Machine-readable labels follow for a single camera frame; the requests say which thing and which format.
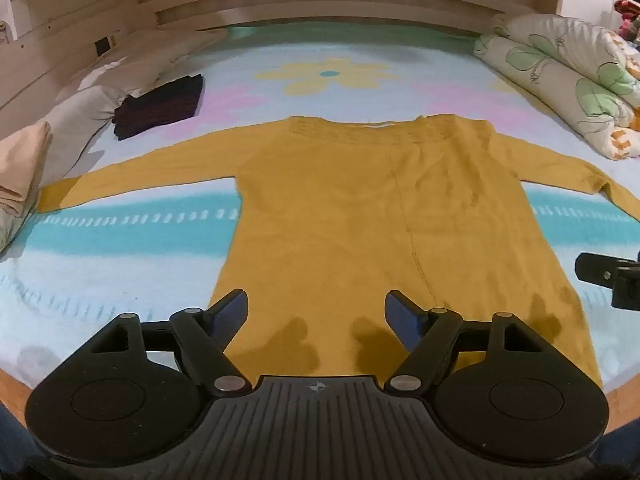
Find mustard yellow knit sweater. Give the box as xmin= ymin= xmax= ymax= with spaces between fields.
xmin=38 ymin=115 xmax=639 ymax=378

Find floral bed sheet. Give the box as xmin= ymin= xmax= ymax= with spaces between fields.
xmin=0 ymin=22 xmax=640 ymax=396

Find floral rolled duvet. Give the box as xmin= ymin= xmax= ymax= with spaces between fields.
xmin=474 ymin=13 xmax=639 ymax=160

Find dark folded striped garment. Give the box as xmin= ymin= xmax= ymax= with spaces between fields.
xmin=112 ymin=74 xmax=204 ymax=141

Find grey white pillow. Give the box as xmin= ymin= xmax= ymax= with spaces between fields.
xmin=1 ymin=29 xmax=227 ymax=247

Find beige folded cloth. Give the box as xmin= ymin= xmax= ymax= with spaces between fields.
xmin=1 ymin=122 xmax=52 ymax=217

